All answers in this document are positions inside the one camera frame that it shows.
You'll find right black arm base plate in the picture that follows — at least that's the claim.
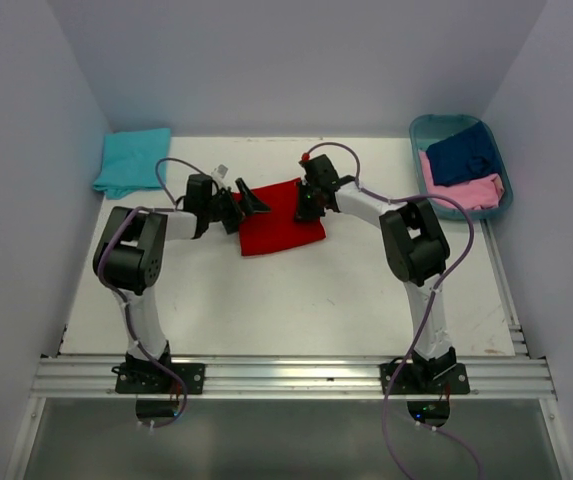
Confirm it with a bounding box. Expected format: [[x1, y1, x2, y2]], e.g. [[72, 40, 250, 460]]
[[378, 357, 471, 395]]

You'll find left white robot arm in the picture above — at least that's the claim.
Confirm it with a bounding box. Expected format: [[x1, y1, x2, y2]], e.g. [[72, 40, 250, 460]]
[[93, 173, 271, 393]]

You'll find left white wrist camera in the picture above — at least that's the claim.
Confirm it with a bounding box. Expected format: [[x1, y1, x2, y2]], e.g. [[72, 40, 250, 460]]
[[211, 164, 228, 188]]

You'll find folded teal t shirt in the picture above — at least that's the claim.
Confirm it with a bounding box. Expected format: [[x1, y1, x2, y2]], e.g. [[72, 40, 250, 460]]
[[92, 128, 171, 200]]

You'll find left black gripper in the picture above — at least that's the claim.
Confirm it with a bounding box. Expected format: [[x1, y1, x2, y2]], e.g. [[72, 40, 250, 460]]
[[204, 180, 269, 235]]

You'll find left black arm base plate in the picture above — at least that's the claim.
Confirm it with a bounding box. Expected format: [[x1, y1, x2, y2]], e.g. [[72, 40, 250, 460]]
[[111, 362, 205, 395]]

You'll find pink t shirt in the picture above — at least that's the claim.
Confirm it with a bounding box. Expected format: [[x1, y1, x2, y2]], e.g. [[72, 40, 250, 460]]
[[419, 150, 505, 210]]

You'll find aluminium mounting rail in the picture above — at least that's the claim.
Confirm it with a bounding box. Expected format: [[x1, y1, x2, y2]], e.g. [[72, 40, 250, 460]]
[[30, 355, 556, 400]]

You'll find teal plastic basket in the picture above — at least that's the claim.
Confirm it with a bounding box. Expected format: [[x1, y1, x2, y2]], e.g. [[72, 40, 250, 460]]
[[409, 114, 513, 220]]

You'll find navy blue t shirt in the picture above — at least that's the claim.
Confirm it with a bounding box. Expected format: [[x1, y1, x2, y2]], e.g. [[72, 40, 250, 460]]
[[426, 122, 501, 187]]

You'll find red t shirt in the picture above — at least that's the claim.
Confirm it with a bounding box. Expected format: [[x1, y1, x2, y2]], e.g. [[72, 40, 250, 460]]
[[239, 179, 326, 257]]

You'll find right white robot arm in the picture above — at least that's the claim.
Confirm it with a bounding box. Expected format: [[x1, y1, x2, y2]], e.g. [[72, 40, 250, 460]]
[[295, 154, 457, 393]]

